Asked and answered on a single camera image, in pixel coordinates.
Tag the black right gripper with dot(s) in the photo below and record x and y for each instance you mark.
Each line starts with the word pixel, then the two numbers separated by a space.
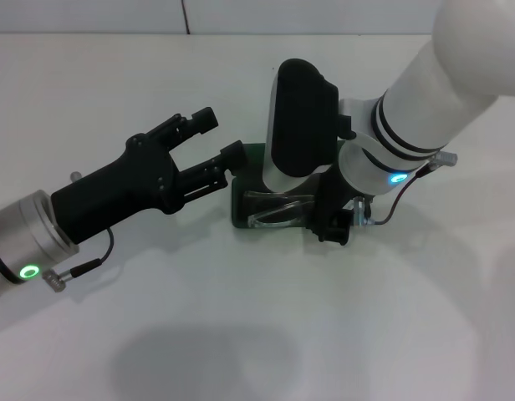
pixel 330 194

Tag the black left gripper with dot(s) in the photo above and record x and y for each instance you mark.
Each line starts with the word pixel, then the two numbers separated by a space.
pixel 119 192

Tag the clear transparent glasses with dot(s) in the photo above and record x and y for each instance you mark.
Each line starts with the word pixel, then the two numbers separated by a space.
pixel 278 209

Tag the dark green glasses case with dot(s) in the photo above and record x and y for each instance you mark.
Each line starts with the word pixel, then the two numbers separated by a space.
pixel 240 209

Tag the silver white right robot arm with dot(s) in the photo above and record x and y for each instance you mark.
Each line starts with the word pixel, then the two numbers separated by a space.
pixel 429 104

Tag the small silver left wrist stub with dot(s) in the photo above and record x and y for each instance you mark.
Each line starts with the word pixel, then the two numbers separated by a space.
pixel 75 176

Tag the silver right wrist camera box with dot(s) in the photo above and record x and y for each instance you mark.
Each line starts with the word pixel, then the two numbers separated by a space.
pixel 299 125

